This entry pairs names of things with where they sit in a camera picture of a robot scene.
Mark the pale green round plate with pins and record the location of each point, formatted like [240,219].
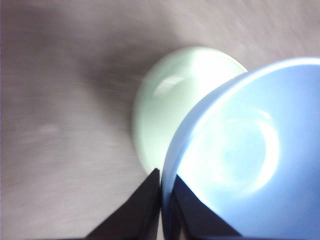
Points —
[155,112]

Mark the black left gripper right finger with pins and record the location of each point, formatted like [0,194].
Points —
[197,217]

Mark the blue ribbed bowl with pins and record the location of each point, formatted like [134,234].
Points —
[250,150]

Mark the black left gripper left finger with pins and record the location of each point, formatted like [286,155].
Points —
[140,212]

